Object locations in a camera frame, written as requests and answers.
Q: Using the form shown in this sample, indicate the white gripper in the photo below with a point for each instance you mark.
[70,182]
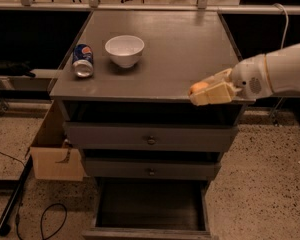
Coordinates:
[250,75]

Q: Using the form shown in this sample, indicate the orange fruit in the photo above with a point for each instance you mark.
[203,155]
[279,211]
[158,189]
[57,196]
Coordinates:
[198,86]

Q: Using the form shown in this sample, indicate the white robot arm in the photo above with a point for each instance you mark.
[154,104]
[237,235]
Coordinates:
[283,67]

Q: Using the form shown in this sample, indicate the brass top drawer knob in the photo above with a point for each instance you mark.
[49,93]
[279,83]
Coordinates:
[151,140]

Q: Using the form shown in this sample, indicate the brass drawer knob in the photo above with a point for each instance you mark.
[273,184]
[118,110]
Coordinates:
[151,172]
[151,140]

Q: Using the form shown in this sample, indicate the grey wooden drawer cabinet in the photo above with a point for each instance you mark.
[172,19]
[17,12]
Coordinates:
[181,48]

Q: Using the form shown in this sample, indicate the brass middle drawer knob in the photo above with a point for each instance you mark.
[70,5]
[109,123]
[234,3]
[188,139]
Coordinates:
[151,172]

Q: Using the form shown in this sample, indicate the grey top drawer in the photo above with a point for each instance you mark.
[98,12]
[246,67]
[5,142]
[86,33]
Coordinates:
[191,138]

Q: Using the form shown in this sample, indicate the grey middle drawer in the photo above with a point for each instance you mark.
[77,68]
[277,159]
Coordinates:
[116,168]

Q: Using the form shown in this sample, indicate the grey open bottom drawer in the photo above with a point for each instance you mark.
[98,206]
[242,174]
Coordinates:
[140,209]

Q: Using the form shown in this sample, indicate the white ceramic bowl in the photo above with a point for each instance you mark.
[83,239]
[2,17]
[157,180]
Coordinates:
[125,50]

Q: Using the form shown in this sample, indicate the blue pepsi can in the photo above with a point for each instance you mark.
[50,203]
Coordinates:
[82,61]

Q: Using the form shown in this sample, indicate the cardboard box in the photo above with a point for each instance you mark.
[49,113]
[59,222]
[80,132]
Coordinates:
[53,156]

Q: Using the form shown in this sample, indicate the black object on ledge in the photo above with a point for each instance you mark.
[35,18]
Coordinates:
[10,68]

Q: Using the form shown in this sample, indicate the black bar on floor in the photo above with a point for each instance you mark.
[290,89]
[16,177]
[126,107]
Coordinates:
[14,197]

